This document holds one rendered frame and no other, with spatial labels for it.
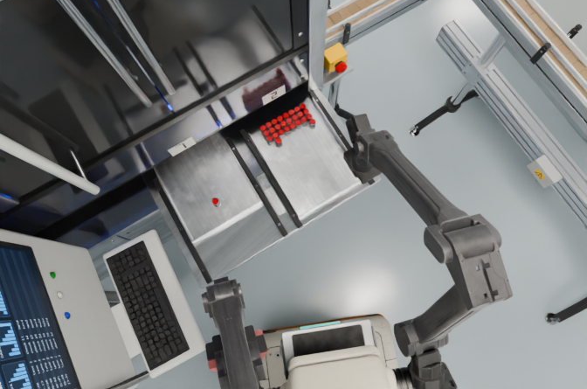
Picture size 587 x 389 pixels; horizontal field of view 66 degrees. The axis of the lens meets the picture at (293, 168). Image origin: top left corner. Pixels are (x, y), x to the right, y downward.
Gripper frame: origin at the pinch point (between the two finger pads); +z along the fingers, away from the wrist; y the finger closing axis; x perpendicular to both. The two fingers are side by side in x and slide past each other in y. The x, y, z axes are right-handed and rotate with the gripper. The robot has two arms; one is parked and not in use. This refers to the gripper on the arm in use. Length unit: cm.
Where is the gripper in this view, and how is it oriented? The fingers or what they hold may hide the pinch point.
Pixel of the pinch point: (359, 170)
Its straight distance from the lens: 133.9
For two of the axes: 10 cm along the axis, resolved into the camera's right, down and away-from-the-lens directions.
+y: -5.0, -8.3, 2.4
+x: -8.7, 4.9, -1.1
